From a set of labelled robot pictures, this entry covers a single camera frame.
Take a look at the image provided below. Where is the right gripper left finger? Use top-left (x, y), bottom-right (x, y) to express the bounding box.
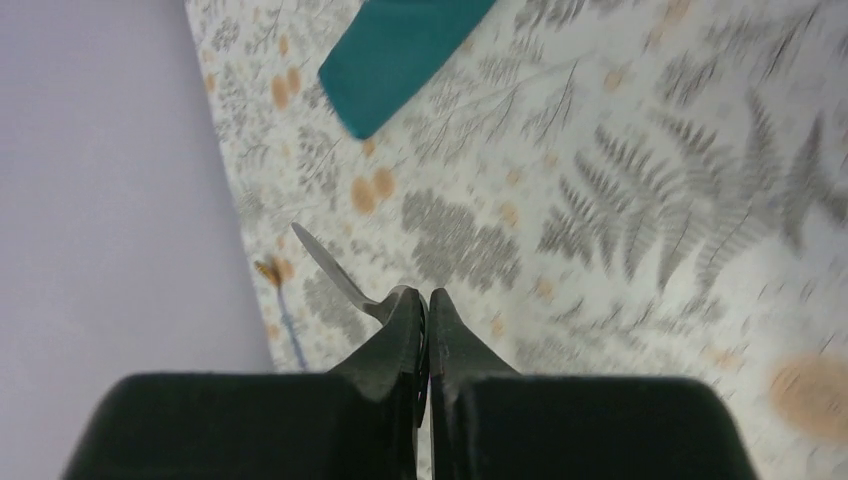
top-left (63, 287), bottom-right (427, 479)

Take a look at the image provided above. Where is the blue handled utensil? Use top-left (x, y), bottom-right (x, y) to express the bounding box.
top-left (277, 286), bottom-right (308, 371)

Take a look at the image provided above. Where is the teal cloth napkin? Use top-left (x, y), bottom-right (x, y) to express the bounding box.
top-left (318, 0), bottom-right (494, 140)

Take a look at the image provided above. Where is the floral patterned table mat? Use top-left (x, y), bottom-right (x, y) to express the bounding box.
top-left (185, 1), bottom-right (847, 479)

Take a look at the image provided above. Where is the silver metal knife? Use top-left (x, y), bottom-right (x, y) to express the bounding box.
top-left (291, 222), bottom-right (405, 325)

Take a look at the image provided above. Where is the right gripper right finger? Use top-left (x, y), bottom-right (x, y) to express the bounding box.
top-left (427, 288), bottom-right (755, 479)

